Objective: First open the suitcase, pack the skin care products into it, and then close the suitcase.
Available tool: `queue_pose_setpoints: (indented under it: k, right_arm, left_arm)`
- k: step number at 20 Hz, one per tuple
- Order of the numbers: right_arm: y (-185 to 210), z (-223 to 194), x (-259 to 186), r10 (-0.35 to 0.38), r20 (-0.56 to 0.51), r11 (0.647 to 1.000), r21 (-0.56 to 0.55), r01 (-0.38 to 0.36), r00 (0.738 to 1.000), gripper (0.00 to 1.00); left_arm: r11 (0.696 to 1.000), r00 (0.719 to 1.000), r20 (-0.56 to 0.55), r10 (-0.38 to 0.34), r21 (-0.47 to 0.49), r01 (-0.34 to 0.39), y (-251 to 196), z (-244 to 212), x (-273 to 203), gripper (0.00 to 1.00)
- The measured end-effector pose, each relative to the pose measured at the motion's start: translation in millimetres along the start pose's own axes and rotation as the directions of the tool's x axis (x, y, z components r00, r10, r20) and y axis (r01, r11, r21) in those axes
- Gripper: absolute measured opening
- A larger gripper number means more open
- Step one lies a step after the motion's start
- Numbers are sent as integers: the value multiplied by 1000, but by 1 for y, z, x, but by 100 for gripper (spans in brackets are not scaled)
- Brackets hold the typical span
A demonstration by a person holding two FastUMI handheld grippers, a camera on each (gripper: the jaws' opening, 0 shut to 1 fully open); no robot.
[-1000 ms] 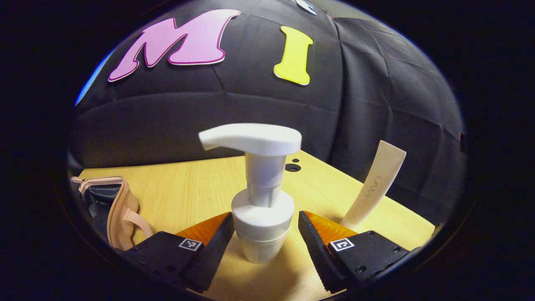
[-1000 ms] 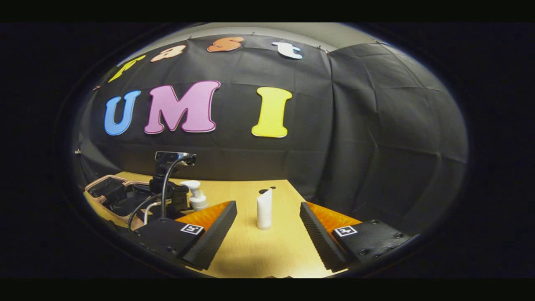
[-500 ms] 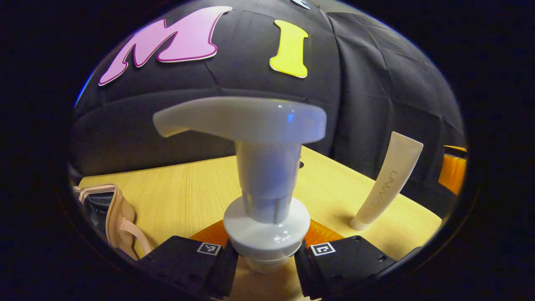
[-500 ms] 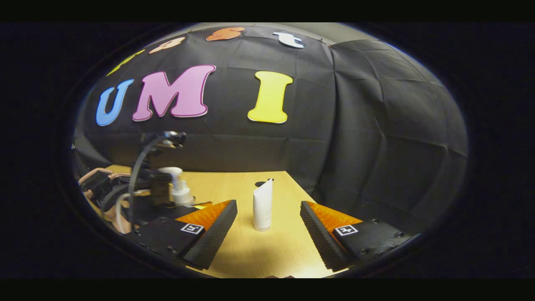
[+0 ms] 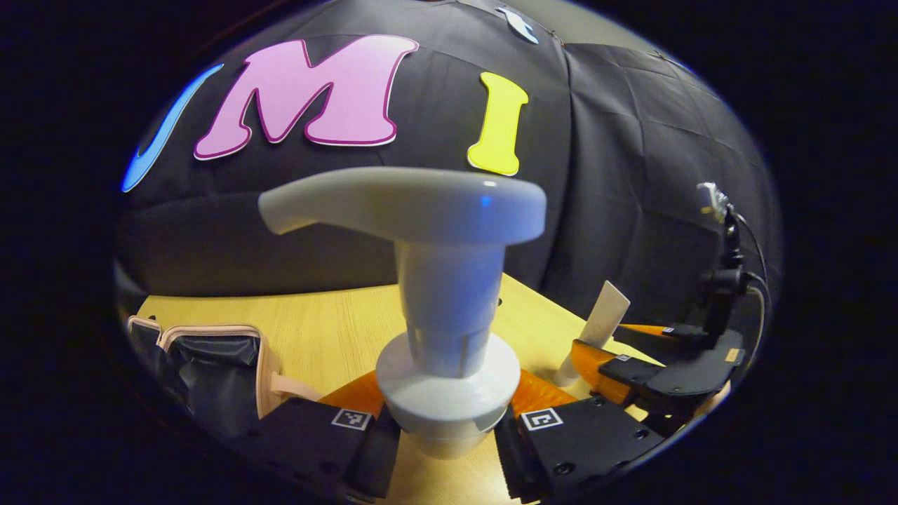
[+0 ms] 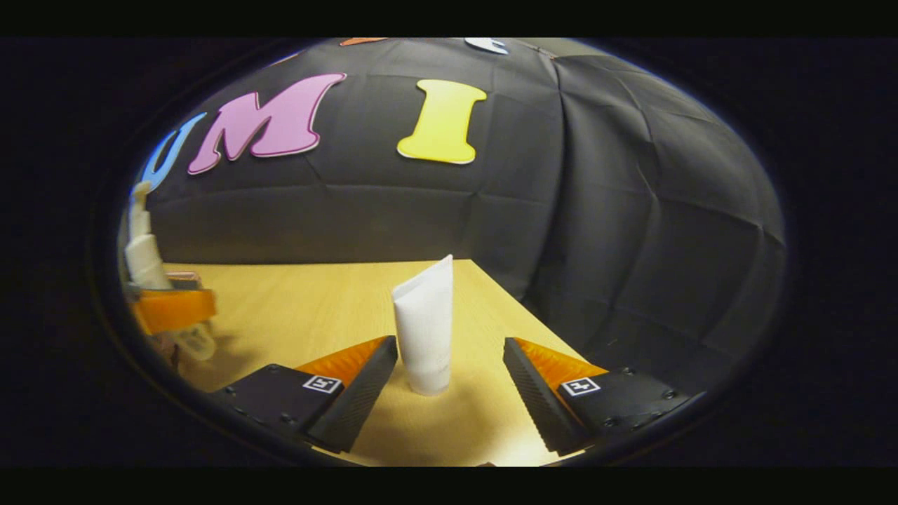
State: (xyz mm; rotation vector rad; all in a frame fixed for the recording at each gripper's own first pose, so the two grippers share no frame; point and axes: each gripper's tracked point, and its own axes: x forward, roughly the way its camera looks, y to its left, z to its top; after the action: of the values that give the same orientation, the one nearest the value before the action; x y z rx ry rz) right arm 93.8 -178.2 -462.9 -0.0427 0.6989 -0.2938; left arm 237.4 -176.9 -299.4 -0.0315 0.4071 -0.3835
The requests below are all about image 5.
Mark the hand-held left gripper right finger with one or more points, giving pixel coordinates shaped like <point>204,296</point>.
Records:
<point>512,463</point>

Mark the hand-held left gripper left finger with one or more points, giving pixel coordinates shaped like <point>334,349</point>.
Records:
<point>372,456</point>

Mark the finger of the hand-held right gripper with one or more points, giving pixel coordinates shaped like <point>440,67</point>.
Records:
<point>666,334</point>
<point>673,379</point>

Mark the white pump bottle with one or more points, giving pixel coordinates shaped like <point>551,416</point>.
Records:
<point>449,301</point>

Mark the pink suitcase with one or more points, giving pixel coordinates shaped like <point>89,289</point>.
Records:
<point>217,372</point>

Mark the black backdrop cloth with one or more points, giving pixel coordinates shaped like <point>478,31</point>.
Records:
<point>631,175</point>

